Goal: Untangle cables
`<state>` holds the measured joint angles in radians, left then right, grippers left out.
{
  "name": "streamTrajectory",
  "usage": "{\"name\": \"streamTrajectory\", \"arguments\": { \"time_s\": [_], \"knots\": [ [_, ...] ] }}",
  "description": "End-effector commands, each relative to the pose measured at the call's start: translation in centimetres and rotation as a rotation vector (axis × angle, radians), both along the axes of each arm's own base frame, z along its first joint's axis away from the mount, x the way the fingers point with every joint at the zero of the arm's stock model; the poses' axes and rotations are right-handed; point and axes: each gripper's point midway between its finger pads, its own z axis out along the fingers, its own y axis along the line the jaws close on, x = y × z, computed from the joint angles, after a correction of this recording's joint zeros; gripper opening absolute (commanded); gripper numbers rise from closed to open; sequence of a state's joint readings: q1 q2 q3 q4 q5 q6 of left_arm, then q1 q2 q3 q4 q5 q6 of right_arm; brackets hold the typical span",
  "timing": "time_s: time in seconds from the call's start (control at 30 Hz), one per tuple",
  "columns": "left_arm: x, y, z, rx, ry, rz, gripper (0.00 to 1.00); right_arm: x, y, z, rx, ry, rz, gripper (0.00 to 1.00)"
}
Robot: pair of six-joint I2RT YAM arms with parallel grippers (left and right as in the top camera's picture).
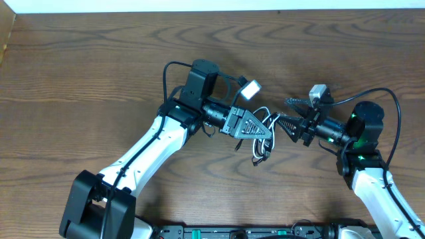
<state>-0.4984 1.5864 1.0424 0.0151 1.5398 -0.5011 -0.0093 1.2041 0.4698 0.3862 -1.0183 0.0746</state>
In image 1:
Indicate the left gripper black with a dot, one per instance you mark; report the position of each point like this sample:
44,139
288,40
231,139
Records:
232,120

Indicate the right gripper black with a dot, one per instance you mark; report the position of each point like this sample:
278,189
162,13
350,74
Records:
309,126

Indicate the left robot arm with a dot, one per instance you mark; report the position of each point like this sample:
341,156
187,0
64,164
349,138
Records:
102,205

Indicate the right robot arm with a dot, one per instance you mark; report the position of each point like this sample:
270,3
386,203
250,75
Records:
359,161

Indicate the brown cardboard panel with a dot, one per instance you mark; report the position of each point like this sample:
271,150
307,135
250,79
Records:
7,19

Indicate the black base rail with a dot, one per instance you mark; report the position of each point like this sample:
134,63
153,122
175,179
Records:
343,228

